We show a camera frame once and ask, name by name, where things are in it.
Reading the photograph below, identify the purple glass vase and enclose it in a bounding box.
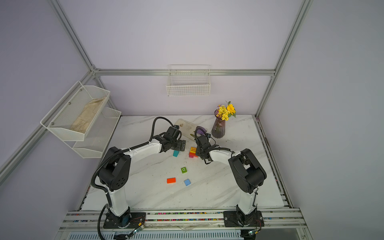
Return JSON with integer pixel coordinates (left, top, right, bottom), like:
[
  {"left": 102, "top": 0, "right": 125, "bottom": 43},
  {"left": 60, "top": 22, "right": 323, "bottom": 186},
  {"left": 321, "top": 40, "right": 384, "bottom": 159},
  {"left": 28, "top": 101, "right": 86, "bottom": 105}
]
[{"left": 211, "top": 110, "right": 226, "bottom": 139}]

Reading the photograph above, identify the white mesh upper shelf basket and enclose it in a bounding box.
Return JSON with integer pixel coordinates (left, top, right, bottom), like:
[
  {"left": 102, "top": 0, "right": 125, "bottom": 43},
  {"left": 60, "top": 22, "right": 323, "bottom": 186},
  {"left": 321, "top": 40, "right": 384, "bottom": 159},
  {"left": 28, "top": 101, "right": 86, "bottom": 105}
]
[{"left": 40, "top": 81, "right": 110, "bottom": 142}]

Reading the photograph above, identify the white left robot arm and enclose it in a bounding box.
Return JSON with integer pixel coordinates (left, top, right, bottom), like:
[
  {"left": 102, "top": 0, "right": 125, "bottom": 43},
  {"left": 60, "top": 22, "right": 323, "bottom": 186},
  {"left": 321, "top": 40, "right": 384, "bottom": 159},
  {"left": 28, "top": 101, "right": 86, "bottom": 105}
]
[{"left": 91, "top": 125, "right": 185, "bottom": 228}]

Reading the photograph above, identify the green wood block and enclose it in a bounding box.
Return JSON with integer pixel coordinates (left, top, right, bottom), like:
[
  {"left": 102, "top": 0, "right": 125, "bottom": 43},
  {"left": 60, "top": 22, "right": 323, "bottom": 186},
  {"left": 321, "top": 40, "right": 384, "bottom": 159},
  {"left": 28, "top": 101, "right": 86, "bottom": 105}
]
[{"left": 181, "top": 167, "right": 188, "bottom": 174}]

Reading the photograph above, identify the red orange block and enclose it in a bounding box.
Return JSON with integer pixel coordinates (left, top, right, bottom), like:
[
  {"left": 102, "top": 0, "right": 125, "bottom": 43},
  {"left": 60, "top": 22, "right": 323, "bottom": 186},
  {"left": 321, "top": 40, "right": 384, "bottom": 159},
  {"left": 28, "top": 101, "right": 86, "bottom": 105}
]
[{"left": 167, "top": 178, "right": 176, "bottom": 184}]

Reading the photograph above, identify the yellow flower bouquet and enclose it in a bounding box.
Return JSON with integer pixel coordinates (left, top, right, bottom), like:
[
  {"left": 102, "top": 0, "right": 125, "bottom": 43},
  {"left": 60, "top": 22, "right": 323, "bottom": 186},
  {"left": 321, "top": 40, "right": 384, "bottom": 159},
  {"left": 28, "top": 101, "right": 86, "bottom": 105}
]
[{"left": 215, "top": 101, "right": 237, "bottom": 121}]

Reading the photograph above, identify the white mesh shelf basket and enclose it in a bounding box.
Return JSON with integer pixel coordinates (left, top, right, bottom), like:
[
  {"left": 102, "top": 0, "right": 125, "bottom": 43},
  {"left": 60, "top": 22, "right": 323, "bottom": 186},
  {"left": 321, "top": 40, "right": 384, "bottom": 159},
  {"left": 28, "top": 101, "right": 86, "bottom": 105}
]
[
  {"left": 40, "top": 81, "right": 110, "bottom": 142},
  {"left": 72, "top": 107, "right": 121, "bottom": 159}
]

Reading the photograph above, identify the white wire wall basket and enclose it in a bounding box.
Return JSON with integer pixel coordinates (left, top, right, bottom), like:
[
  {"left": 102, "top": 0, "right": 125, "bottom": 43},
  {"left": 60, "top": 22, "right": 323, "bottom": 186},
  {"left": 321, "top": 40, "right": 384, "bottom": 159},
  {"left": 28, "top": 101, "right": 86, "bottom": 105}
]
[{"left": 166, "top": 65, "right": 211, "bottom": 97}]

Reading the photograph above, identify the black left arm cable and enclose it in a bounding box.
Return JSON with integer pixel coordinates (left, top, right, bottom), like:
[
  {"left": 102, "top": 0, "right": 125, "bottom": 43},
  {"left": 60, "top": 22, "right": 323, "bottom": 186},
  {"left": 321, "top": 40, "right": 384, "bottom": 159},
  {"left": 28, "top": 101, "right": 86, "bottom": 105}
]
[{"left": 89, "top": 116, "right": 175, "bottom": 240}]

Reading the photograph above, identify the beige glove in basket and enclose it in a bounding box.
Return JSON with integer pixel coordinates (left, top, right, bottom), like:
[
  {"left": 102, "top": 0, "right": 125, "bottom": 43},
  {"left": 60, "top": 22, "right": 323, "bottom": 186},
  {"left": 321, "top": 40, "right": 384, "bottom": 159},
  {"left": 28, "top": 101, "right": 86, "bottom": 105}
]
[{"left": 70, "top": 97, "right": 106, "bottom": 134}]

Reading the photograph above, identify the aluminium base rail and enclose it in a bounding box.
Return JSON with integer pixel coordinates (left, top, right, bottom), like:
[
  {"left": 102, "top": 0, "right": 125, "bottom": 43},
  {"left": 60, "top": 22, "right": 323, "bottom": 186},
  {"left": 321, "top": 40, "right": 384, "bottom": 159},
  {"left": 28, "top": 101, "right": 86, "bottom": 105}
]
[{"left": 59, "top": 208, "right": 308, "bottom": 232}]

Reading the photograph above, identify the light blue wood block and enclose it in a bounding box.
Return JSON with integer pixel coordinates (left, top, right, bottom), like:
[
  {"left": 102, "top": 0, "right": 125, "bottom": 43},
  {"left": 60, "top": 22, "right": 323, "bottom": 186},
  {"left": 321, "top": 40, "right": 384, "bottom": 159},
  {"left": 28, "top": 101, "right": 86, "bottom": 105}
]
[{"left": 184, "top": 179, "right": 191, "bottom": 186}]

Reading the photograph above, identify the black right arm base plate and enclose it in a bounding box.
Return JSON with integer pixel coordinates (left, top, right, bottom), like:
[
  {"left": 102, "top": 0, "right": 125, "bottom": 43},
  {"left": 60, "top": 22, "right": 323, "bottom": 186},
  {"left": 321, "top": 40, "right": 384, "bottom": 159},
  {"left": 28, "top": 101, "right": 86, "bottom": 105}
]
[{"left": 223, "top": 210, "right": 265, "bottom": 227}]

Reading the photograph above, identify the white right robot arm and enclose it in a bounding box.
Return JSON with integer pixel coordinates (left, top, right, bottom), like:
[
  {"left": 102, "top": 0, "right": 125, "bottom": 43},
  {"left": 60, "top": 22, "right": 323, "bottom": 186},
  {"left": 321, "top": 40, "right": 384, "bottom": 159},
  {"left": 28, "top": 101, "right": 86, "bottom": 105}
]
[{"left": 195, "top": 134, "right": 267, "bottom": 228}]

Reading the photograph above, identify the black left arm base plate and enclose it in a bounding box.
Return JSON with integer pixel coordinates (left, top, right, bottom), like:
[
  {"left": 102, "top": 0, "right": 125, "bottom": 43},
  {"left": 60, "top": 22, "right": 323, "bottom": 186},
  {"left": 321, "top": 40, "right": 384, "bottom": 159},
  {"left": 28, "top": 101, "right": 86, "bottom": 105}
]
[{"left": 103, "top": 211, "right": 147, "bottom": 229}]

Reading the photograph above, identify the white mesh lower shelf basket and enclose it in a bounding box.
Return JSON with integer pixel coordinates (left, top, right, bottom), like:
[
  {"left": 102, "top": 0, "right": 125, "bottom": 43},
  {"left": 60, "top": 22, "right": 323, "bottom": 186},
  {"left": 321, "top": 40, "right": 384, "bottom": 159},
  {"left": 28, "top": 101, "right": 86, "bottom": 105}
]
[{"left": 72, "top": 107, "right": 121, "bottom": 159}]

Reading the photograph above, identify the beige dirty cloth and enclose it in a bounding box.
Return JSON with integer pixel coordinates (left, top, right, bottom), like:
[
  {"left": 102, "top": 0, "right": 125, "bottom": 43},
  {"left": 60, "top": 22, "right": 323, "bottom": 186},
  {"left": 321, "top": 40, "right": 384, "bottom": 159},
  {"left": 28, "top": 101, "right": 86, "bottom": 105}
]
[{"left": 175, "top": 119, "right": 197, "bottom": 141}]

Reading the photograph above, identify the yellow red striped block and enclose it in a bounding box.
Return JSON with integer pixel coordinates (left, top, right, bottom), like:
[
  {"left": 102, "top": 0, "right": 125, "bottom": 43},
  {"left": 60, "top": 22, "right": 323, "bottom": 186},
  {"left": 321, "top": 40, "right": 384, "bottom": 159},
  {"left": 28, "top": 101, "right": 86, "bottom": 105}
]
[{"left": 190, "top": 147, "right": 197, "bottom": 154}]

